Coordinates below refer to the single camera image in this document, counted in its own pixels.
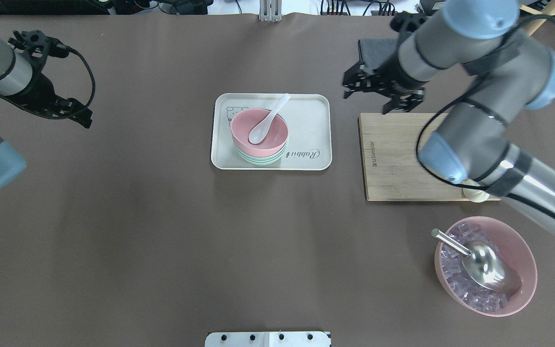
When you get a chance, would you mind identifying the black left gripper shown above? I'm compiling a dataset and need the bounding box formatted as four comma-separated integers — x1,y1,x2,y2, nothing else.
8,30,94,128

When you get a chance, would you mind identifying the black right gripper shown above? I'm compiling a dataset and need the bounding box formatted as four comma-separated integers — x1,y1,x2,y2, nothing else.
342,12,427,114

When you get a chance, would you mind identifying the small pink bowl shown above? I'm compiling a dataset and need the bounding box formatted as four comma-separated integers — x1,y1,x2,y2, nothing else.
231,108,289,157

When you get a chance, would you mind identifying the white ceramic spoon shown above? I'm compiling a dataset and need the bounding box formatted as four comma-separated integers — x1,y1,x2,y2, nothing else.
248,93,291,145

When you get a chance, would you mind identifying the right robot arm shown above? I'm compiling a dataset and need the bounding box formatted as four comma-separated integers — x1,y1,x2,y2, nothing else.
342,0,555,235

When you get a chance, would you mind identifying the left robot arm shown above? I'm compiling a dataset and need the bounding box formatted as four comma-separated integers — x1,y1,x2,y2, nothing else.
0,30,95,189

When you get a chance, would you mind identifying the green bowl stack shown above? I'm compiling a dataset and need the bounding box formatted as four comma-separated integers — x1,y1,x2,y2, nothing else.
237,141,289,166

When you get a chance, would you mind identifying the large pink ice bowl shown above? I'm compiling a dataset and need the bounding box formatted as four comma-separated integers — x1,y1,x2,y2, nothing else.
434,216,538,318

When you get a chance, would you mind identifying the folded grey cloth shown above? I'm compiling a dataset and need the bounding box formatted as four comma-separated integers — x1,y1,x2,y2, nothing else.
357,38,398,75

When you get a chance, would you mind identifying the bamboo cutting board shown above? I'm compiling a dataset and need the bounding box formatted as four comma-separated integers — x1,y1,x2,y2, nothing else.
358,113,469,202

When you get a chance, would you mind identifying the cream rabbit tray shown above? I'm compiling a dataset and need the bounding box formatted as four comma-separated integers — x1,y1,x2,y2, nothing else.
210,93,332,171

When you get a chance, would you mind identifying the wooden mug tree stand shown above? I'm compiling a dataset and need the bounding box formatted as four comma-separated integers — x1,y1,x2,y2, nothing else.
518,0,555,35

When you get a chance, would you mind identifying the metal ice scoop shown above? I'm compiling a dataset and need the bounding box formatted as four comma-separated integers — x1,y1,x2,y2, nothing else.
430,228,522,295

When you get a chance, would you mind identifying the aluminium frame post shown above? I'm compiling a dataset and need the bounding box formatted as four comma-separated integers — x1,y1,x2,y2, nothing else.
259,0,283,23

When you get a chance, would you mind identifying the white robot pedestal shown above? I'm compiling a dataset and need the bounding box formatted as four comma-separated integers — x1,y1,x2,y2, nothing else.
204,330,332,347

